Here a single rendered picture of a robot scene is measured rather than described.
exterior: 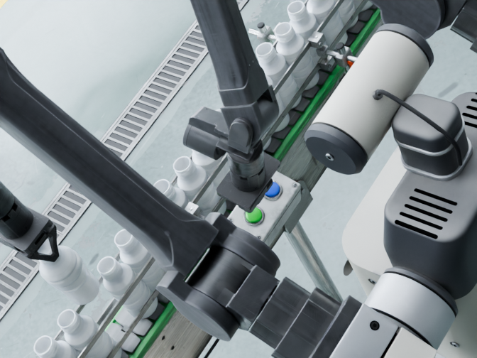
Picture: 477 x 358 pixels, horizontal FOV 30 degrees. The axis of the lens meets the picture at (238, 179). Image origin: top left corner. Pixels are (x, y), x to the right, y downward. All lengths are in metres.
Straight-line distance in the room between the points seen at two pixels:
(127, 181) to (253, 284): 0.17
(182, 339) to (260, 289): 0.87
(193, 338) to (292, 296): 0.91
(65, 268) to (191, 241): 0.62
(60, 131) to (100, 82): 2.89
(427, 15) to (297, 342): 0.43
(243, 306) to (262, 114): 0.46
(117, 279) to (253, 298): 0.73
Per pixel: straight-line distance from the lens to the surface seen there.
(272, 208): 1.62
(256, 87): 1.31
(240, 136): 1.32
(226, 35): 1.27
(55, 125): 0.91
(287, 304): 0.92
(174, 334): 1.77
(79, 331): 1.62
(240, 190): 1.46
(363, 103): 0.91
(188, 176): 1.68
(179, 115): 3.47
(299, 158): 1.90
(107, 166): 0.92
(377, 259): 1.04
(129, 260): 1.66
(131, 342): 1.73
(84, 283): 1.59
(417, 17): 1.11
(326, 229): 2.92
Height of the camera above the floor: 2.37
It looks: 49 degrees down
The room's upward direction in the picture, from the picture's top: 32 degrees counter-clockwise
